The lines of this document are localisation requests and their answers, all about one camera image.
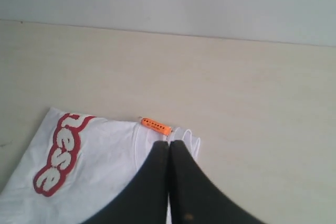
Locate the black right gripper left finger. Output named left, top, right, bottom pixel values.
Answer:
left=85, top=141, right=169, bottom=224

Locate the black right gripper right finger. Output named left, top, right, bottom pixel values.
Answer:
left=167, top=141, right=260, bottom=224

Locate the orange neck label tag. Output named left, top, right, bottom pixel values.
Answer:
left=141, top=118, right=172, bottom=136

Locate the white t-shirt red lettering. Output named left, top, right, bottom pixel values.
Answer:
left=1, top=108, right=201, bottom=223

